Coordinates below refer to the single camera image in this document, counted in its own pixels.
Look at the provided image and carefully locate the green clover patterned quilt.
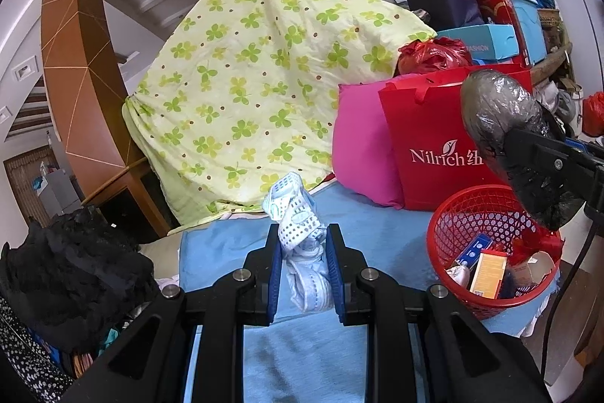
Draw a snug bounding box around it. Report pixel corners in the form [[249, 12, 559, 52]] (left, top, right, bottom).
[[122, 0, 435, 227]]

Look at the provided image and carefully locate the red gift box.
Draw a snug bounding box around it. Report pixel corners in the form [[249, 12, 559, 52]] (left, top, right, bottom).
[[476, 0, 530, 68]]

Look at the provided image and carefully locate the pink pillow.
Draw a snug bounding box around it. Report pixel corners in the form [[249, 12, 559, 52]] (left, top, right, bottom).
[[330, 71, 428, 211]]

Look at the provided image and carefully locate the white blue wrapper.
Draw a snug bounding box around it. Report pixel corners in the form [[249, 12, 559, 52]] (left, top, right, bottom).
[[262, 172, 334, 313]]

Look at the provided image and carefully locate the red white small carton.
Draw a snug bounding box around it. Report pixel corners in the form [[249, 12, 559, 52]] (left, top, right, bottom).
[[470, 250, 508, 300]]

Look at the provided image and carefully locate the red plastic bag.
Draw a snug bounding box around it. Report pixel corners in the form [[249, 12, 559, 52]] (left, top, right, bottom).
[[394, 37, 473, 76]]

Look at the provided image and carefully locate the black white dotted garment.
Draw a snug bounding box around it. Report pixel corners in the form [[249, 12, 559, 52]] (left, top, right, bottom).
[[1, 299, 74, 402]]

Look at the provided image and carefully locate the light blue cardboard box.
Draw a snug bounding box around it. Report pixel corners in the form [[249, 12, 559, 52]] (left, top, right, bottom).
[[437, 23, 520, 61]]

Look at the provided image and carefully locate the white tube package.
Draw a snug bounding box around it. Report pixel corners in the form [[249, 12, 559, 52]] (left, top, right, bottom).
[[446, 233, 493, 287]]

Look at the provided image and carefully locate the red mesh trash basket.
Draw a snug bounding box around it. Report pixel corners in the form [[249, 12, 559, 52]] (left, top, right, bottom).
[[426, 185, 563, 319]]

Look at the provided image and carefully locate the blue blanket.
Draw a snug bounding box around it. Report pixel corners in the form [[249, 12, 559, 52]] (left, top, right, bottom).
[[178, 182, 560, 403]]

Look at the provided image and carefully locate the black plastic bag trash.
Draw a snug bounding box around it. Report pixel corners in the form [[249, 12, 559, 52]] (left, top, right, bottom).
[[461, 69, 584, 231]]

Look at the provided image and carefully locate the black clothes pile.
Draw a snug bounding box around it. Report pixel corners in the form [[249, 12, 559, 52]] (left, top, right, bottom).
[[1, 207, 160, 354]]

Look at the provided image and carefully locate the brown wooden pillar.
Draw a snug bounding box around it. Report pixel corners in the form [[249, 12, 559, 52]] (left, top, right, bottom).
[[41, 0, 170, 242]]

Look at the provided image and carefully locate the red Nilrich shopping bag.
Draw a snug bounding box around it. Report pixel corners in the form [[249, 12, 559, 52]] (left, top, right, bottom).
[[376, 66, 535, 213]]

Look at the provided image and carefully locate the blue plastic storage bin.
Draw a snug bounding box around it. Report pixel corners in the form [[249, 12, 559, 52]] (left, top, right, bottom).
[[511, 0, 547, 65]]

